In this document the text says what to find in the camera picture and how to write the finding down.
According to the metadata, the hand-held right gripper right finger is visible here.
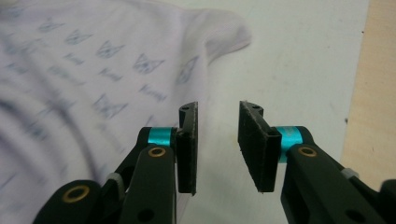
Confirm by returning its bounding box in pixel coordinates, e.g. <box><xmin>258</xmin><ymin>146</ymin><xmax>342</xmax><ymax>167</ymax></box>
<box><xmin>237</xmin><ymin>100</ymin><xmax>304</xmax><ymax>193</ymax></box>

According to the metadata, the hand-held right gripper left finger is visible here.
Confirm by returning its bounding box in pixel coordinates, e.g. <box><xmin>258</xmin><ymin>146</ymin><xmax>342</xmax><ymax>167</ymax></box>
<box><xmin>148</xmin><ymin>101</ymin><xmax>199</xmax><ymax>196</ymax></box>

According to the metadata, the white printed towel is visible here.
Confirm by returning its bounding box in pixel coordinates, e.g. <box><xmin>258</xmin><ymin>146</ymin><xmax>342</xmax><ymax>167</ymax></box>
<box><xmin>0</xmin><ymin>0</ymin><xmax>253</xmax><ymax>224</ymax></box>

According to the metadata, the white foam mat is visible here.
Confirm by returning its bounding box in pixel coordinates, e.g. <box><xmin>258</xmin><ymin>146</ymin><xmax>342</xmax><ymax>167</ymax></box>
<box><xmin>183</xmin><ymin>0</ymin><xmax>372</xmax><ymax>224</ymax></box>

